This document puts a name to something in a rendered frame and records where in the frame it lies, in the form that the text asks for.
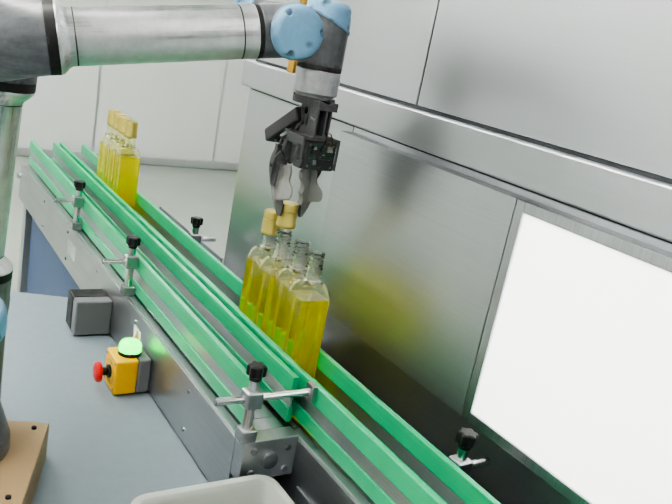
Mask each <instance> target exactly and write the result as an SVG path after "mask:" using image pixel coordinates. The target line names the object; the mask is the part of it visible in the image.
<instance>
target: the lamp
mask: <svg viewBox="0 0 672 504"><path fill-rule="evenodd" d="M141 353H142V343H141V342H140V340H138V339H136V338H124V339H122V340H121V341H120V343H119V348H118V354H119V355H120V356H122V357H124V358H137V357H139V356H141Z"/></svg>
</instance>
